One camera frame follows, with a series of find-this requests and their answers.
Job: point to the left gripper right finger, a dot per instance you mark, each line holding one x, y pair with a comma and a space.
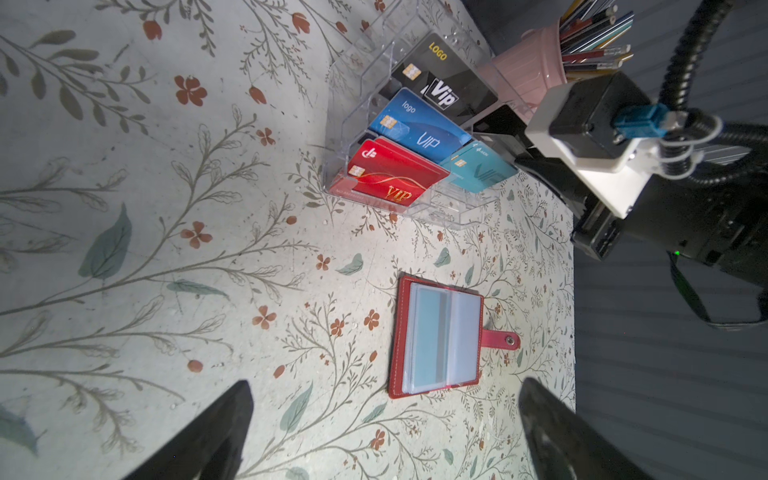
564, 446

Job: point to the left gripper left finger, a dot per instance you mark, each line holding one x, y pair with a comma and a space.
211, 446

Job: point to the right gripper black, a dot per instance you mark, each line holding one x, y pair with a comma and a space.
723, 227

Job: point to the red leather card holder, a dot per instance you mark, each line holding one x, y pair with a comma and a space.
467, 337

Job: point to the clear acrylic card organizer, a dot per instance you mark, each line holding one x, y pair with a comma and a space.
365, 86

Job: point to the teal card in holder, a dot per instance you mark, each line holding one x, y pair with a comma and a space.
429, 325

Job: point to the teal card in organizer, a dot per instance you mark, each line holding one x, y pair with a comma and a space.
477, 167

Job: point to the red card in organizer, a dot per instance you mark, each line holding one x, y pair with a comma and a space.
390, 172

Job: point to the black card in organizer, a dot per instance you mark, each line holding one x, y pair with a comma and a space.
440, 77

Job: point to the blue card in organizer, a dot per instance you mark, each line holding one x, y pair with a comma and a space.
412, 123

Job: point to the coloured pencils bundle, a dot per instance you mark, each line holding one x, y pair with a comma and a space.
591, 39

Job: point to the pink pencil cup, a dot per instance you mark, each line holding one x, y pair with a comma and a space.
522, 75

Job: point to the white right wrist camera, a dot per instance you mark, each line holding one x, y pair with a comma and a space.
609, 134

